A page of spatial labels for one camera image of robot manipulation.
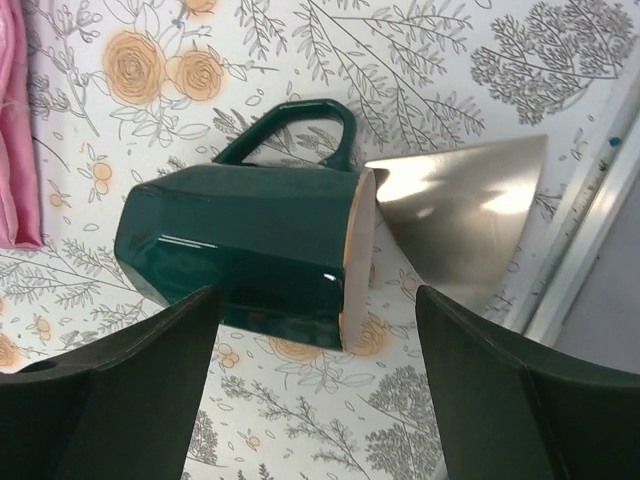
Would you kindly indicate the floral tablecloth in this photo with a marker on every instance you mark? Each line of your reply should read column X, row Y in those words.
column 121, row 92

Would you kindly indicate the aluminium frame rail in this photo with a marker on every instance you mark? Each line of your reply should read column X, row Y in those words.
column 576, row 263

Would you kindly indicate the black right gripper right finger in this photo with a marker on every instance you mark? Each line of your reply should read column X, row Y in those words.
column 508, row 407

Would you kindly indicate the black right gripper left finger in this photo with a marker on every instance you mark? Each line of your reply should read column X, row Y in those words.
column 121, row 407

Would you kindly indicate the pink cloth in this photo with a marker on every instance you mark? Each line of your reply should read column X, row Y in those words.
column 20, row 199

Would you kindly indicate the wooden handled metal spatula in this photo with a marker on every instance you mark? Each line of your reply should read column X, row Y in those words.
column 458, row 215

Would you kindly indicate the dark green mug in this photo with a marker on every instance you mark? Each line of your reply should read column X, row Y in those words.
column 288, row 248

